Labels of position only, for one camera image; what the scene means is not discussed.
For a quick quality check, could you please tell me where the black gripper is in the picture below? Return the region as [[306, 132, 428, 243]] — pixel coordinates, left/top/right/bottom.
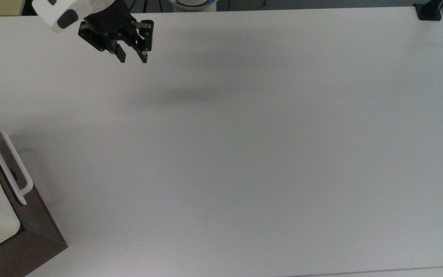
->
[[77, 0, 155, 64]]

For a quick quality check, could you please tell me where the dark brown drawer box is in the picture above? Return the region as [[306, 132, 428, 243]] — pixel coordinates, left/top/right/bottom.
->
[[0, 110, 68, 277]]

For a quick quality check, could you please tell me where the black table clamp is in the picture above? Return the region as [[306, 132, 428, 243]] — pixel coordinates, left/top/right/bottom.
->
[[413, 0, 443, 21]]

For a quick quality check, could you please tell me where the white robot base blue ring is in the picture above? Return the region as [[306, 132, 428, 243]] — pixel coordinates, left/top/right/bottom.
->
[[167, 0, 219, 12]]

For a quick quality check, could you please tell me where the white drawer handle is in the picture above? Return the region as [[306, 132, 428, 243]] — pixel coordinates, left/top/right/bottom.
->
[[0, 126, 34, 205]]

